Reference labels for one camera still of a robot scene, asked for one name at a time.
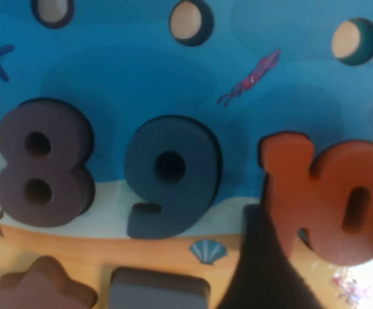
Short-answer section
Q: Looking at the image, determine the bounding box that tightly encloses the dark blue wooden numeral nine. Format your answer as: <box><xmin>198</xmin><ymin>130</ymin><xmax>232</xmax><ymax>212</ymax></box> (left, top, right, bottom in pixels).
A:
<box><xmin>124</xmin><ymin>115</ymin><xmax>223</xmax><ymax>241</ymax></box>

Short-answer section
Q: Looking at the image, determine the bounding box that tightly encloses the purple number eight piece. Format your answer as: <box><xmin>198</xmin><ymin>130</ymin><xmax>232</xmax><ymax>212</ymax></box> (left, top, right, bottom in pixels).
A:
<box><xmin>0</xmin><ymin>98</ymin><xmax>96</xmax><ymax>229</ymax></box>

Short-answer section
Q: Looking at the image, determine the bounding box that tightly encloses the dark grey square shape piece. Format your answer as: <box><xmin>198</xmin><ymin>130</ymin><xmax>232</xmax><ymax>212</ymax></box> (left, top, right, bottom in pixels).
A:
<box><xmin>109</xmin><ymin>266</ymin><xmax>212</xmax><ymax>309</ymax></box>

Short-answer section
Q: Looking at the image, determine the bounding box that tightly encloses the orange wooden numeral ten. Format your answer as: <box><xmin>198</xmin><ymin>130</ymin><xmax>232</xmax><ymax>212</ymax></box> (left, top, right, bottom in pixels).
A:
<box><xmin>259</xmin><ymin>130</ymin><xmax>373</xmax><ymax>267</ymax></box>

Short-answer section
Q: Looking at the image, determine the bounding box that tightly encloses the ocean print wooden puzzle board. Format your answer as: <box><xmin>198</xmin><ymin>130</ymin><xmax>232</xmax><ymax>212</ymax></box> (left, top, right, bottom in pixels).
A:
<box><xmin>0</xmin><ymin>0</ymin><xmax>373</xmax><ymax>309</ymax></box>

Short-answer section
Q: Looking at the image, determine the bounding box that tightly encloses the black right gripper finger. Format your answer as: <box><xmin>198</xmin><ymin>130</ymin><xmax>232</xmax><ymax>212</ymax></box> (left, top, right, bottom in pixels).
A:
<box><xmin>217</xmin><ymin>204</ymin><xmax>327</xmax><ymax>309</ymax></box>

